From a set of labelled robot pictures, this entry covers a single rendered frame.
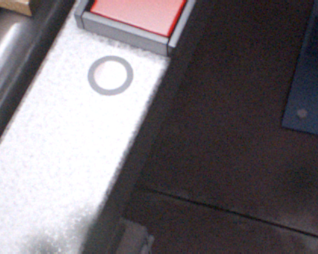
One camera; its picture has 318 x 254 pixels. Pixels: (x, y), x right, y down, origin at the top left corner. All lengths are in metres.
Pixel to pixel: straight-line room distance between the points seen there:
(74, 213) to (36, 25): 0.15
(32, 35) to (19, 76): 0.03
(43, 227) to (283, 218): 1.00
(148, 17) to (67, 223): 0.15
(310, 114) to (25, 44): 1.05
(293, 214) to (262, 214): 0.06
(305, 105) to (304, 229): 0.27
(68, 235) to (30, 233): 0.02
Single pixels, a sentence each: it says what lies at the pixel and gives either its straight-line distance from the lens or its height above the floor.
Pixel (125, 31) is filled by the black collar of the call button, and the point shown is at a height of 0.93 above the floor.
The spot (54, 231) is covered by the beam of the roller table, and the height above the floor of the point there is 0.92.
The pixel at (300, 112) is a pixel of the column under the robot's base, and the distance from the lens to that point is 1.48.
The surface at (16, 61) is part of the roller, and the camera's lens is 0.49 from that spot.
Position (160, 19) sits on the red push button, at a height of 0.93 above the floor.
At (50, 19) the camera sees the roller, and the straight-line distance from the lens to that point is 0.51.
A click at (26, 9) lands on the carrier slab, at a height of 0.93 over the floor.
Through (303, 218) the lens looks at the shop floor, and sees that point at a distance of 1.41.
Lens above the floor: 1.32
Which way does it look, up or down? 64 degrees down
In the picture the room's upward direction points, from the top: 5 degrees counter-clockwise
